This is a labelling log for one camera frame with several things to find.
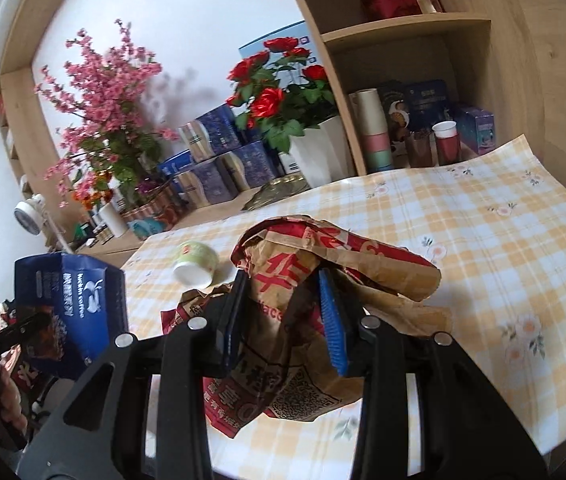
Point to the pink blossom bouquet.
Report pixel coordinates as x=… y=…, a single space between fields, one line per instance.
x=108 y=105

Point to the row of small brown bottles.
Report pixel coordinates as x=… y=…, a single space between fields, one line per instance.
x=102 y=234

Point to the light blue large box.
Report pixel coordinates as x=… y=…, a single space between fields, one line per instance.
x=253 y=47

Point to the green white paper cup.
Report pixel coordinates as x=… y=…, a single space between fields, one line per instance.
x=195 y=265

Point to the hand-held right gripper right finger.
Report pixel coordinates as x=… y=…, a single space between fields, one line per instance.
x=334 y=325

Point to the small blue carton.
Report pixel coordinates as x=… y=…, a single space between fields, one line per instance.
x=475 y=127

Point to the purple artificial flowers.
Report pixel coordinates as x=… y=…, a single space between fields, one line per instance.
x=146 y=189

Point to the red cup white liner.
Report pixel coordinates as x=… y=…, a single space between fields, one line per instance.
x=447 y=145

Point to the white desk fan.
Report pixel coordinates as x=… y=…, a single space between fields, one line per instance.
x=28 y=216

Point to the dark blue printed box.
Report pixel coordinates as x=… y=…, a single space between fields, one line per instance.
x=428 y=102

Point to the orange artificial flowers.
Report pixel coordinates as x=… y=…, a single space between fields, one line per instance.
x=90 y=192

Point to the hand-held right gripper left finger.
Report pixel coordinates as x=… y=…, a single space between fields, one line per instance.
x=233 y=320

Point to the gold leaf tray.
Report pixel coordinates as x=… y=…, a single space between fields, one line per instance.
x=275 y=192

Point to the brown cup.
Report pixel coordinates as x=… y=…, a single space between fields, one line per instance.
x=419 y=152

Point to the blue flat gift box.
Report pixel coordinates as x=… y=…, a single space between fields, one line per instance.
x=175 y=165

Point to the white faceted flower pot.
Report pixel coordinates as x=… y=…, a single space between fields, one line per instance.
x=323 y=155

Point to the wooden shelving unit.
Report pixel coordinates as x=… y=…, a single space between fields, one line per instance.
x=513 y=85

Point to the white slim vase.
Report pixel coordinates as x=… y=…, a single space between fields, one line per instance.
x=113 y=220

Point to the teal shell ornament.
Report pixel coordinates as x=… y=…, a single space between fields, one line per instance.
x=149 y=230

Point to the plaid floral tablecloth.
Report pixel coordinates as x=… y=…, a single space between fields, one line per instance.
x=488 y=270

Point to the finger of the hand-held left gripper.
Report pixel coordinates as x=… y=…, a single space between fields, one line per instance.
x=10 y=332

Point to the blue coffee box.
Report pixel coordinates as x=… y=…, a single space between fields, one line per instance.
x=80 y=300

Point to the red rose bouquet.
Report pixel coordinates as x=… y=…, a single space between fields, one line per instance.
x=273 y=90

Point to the pastel paper cup stack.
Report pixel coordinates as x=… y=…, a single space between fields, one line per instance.
x=375 y=130

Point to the gold blue gift box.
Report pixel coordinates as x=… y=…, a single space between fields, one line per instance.
x=205 y=185
x=253 y=167
x=213 y=135

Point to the brown red paper bag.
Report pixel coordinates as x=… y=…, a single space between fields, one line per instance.
x=283 y=280

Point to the plaid fabric basket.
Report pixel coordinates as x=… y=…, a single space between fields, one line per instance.
x=158 y=205

